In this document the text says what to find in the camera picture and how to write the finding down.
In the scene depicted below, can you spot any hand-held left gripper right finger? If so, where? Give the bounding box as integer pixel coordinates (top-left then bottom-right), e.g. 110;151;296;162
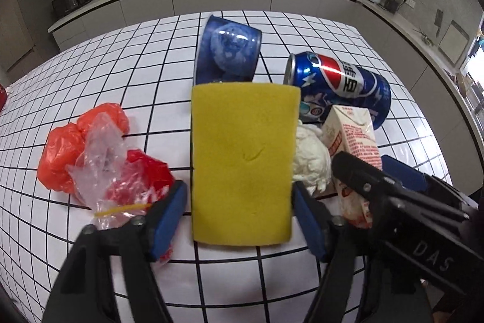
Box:
292;181;428;323

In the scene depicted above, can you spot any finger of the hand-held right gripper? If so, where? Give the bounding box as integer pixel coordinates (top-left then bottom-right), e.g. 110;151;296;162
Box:
382;155;475;212
332;152;473;244

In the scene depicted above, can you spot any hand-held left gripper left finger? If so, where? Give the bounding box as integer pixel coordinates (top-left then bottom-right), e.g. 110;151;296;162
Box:
43;180;188;323

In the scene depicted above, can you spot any white red milk carton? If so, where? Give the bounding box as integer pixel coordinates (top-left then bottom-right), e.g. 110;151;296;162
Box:
321;105;382;229

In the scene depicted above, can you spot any large yellow sponge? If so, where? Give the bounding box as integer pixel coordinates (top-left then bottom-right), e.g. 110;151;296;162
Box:
191;83;302;246

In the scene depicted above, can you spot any blue soda can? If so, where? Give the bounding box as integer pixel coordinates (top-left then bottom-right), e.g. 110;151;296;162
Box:
283;51;392;130

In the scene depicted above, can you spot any blue paper cup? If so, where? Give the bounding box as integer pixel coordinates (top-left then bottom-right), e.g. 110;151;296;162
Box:
194;15;263;85

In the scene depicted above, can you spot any crumpled white tissue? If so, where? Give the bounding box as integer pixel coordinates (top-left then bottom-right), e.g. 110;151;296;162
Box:
293;120;332;197

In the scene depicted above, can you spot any clear plastic bag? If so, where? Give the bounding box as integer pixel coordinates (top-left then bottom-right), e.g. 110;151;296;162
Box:
66;112;167;233

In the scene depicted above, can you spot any red plastic bag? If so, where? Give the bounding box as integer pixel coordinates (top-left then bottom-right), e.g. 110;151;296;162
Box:
37;103;178;267

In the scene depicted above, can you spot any window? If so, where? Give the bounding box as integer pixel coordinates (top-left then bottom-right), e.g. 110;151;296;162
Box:
459;13;484;112

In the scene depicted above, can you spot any grey cutting board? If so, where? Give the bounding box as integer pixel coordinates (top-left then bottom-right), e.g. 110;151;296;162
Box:
438;20;471;67

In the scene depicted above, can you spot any white checkered tablecloth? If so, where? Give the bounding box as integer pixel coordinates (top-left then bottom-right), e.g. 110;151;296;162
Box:
0;10;454;323

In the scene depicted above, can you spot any beige refrigerator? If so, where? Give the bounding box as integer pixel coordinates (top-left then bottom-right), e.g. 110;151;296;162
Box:
2;0;60;72

